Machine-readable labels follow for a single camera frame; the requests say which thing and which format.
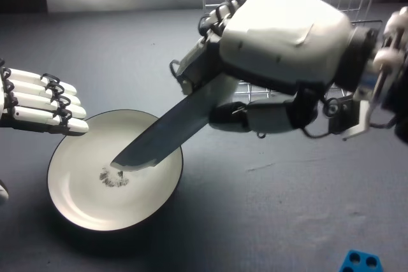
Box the white round plate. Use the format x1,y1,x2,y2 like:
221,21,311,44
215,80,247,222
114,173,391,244
110,74,240,173

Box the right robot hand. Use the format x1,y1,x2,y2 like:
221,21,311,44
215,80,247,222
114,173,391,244
170,0,354,136

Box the white plate with dark rim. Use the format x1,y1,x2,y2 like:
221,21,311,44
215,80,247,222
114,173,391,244
47,108,185,233

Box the grey table cloth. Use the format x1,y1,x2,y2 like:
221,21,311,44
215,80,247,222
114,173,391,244
0,1,408,272

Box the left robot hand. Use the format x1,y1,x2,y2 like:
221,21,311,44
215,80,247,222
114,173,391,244
0,57,90,206

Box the blue perforated block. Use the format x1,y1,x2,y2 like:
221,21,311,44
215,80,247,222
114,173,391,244
338,240,385,272

